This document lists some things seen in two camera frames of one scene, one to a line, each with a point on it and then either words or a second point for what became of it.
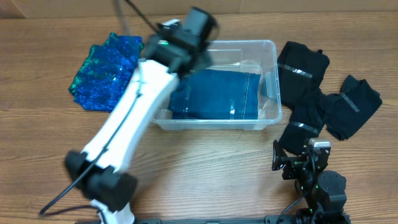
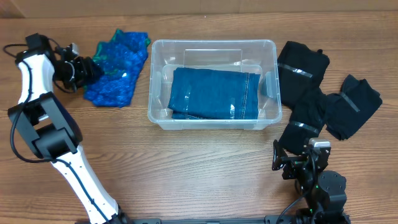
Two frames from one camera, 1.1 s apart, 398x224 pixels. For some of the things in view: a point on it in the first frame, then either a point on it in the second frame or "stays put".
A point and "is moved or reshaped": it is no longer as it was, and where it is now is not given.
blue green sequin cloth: (106, 72) is moved or reshaped
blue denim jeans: (211, 94) stays put
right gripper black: (290, 159) stays put
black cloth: (307, 121) stays put
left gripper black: (204, 59) to (89, 73)
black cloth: (301, 70) stays put
